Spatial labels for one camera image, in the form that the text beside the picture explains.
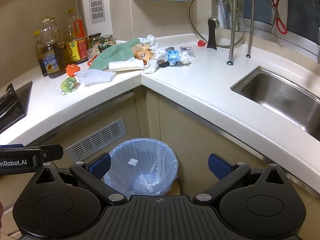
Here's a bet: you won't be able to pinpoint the glass pot lid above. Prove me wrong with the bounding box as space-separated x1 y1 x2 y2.
189 0 245 50

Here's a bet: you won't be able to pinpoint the brown snack bag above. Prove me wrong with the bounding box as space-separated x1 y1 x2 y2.
132 44 154 64

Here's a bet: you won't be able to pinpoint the white foam fruit net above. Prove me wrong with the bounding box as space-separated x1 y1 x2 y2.
74 69 116 87

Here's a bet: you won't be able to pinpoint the cabinet vent grille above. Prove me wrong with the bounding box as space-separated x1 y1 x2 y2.
65 117 127 161

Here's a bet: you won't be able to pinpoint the green towel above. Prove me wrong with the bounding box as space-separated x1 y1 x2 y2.
89 37 140 71

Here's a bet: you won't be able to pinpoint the orange plastic bag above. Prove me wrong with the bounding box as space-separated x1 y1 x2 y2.
66 64 81 77

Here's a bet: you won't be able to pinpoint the steel sink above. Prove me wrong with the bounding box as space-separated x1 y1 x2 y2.
230 65 320 142

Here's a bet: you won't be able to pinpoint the blue face mask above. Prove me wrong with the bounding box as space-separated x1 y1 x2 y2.
166 50 183 66

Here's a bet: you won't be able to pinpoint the large green pickle jar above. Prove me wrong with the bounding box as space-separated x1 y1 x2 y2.
88 33 102 48

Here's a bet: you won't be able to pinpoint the red handled scissors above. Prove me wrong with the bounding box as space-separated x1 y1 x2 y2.
271 0 287 35

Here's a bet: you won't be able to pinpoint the oil bottle with orange handle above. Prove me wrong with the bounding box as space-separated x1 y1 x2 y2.
64 9 90 65

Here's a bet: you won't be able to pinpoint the black stove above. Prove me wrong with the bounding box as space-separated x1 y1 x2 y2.
0 80 33 134

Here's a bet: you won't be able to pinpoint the small white tissue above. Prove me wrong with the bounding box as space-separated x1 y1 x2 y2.
179 51 191 65

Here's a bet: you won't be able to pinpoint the clear plastic wrapper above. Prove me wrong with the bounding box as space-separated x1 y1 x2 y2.
86 47 102 61

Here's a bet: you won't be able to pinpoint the wall vent grille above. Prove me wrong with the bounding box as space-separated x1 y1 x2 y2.
86 0 106 25

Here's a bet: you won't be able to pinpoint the white cardboard tube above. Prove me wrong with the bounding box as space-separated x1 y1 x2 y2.
109 59 145 72

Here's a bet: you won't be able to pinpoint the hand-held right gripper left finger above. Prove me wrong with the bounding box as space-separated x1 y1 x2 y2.
35 152 128 205

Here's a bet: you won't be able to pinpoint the large crumpled white tissue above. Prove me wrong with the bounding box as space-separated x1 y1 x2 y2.
138 34 157 46

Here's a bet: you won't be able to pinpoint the white plastic bag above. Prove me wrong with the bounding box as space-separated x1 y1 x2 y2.
142 42 168 74

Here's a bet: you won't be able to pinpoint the small dark oil bottle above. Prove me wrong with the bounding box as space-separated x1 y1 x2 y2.
34 31 48 77

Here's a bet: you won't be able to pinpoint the small bean paste jar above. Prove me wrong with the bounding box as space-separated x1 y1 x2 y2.
101 34 115 46

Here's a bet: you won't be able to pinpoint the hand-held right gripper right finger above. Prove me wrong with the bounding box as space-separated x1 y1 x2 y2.
193 152 287 205

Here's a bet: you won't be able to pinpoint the trash bin with blue liner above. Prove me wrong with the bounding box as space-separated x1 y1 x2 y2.
104 138 179 197

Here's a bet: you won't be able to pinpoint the dark oil bottle blue label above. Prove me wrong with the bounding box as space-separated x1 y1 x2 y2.
37 17 67 79

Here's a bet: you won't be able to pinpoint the metal dish rack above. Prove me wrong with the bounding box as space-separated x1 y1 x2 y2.
226 0 320 65

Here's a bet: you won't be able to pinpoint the green candy wrapper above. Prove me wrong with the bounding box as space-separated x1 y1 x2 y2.
55 77 77 95

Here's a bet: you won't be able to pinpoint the clear floss pick box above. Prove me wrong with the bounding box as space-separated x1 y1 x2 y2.
179 46 195 57

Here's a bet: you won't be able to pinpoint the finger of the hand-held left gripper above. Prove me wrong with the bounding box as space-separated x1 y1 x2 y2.
0 144 64 161

